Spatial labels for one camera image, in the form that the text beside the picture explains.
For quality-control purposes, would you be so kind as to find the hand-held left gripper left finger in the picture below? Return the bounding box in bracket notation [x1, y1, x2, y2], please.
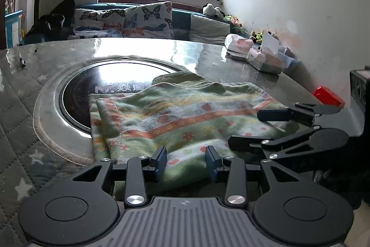
[72, 146, 168, 205]

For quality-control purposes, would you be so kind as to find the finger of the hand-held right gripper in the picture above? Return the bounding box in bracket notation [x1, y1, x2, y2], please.
[228, 125, 321, 162]
[257, 102, 320, 127]

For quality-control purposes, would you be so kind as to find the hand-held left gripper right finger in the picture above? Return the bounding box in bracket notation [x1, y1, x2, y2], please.
[205, 146, 304, 205]

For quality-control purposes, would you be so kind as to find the green floral garment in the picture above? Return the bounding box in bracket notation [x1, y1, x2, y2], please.
[88, 72, 301, 198]

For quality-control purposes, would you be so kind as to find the red plastic stool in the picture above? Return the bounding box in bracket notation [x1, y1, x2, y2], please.
[312, 86, 345, 108]

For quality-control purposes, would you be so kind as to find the clear plastic storage box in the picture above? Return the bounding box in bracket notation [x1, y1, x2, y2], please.
[277, 46, 298, 68]

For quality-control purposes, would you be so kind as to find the white flat box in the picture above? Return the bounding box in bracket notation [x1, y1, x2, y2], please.
[226, 51, 249, 60]

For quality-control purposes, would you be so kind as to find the white paper sheet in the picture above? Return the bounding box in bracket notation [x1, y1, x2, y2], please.
[260, 31, 279, 52]

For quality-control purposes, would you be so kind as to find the pink white tissue pack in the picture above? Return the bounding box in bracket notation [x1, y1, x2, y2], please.
[225, 34, 261, 52]

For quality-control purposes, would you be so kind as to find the grey cushion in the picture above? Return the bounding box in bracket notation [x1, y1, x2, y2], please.
[189, 15, 232, 45]

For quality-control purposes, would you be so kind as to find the black round induction cooktop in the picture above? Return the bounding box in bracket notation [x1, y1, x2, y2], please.
[33, 57, 197, 165]

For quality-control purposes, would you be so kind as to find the black and white plush toy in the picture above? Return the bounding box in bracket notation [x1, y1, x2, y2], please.
[202, 3, 225, 19]

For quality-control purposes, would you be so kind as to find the blue sofa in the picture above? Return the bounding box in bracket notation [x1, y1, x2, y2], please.
[19, 2, 252, 46]

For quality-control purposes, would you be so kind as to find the large butterfly print pillow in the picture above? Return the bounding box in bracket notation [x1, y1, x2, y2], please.
[123, 2, 174, 38]

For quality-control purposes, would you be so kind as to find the black clothing pile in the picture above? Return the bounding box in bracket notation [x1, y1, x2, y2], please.
[23, 0, 76, 42]

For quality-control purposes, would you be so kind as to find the blue white bin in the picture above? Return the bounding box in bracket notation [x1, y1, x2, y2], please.
[4, 10, 23, 48]

